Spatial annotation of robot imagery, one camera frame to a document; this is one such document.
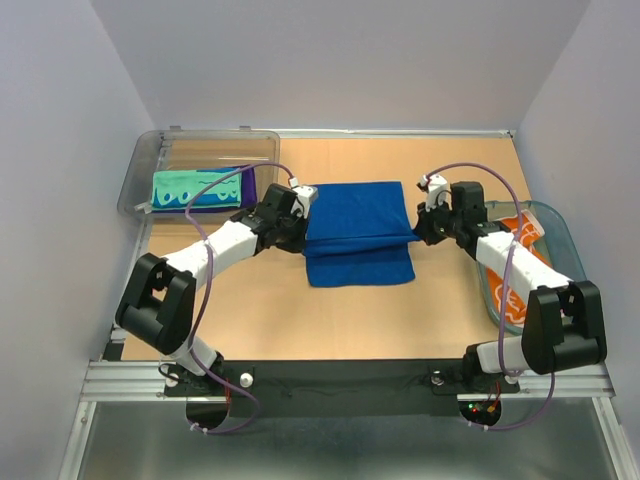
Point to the aluminium frame rail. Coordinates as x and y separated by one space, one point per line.
264 309

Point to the blue towel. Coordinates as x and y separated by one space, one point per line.
359 235

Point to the smoky clear plastic bin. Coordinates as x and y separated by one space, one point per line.
192 150

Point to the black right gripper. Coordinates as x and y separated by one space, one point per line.
423 228

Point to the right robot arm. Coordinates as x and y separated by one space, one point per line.
564 324

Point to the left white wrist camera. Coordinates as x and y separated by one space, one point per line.
305 195

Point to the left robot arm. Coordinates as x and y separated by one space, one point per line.
157 306

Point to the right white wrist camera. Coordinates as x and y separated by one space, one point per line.
435 187

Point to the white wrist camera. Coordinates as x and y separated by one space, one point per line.
435 187
305 195

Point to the yellow towel teal trim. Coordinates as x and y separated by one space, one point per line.
208 189

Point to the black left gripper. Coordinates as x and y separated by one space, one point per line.
298 243

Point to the teal plastic bin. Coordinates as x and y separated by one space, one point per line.
545 235

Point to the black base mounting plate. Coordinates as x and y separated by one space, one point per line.
326 388

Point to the purple towel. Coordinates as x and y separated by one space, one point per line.
249 190

